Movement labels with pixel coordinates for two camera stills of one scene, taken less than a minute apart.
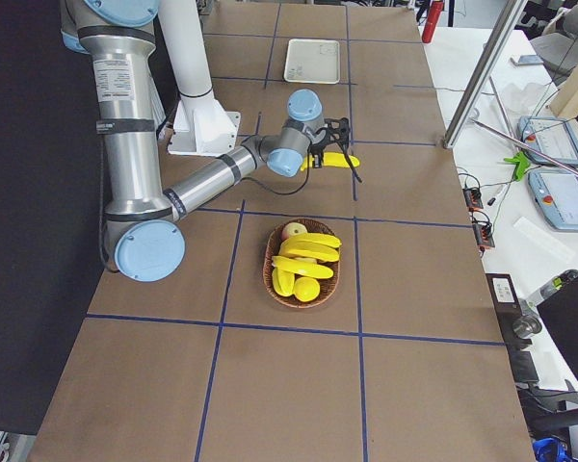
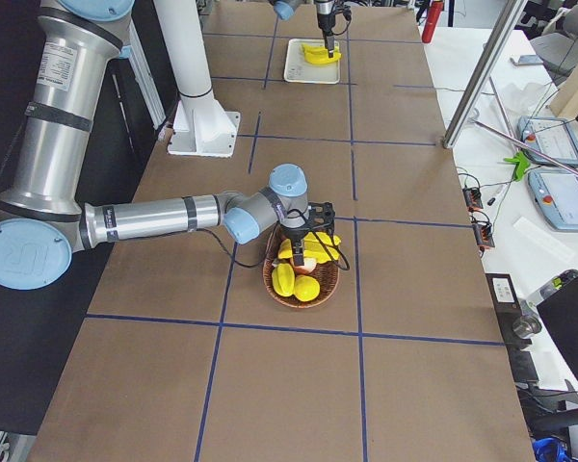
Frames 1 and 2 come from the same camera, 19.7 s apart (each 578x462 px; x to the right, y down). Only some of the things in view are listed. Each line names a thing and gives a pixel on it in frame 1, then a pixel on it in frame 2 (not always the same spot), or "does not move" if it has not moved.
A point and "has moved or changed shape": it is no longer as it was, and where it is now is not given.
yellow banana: x=313 y=238 has moved or changed shape
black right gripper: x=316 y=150 → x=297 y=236
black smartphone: x=528 y=60 does not move
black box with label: x=505 y=295 does not move
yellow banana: x=331 y=160 → x=318 y=49
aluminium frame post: x=496 y=44 does not move
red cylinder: x=432 y=22 does not move
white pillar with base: x=201 y=126 does not move
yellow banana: x=302 y=268 → x=325 y=237
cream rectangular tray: x=312 y=61 does not move
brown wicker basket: x=328 y=287 does not move
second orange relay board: x=484 y=235 does not move
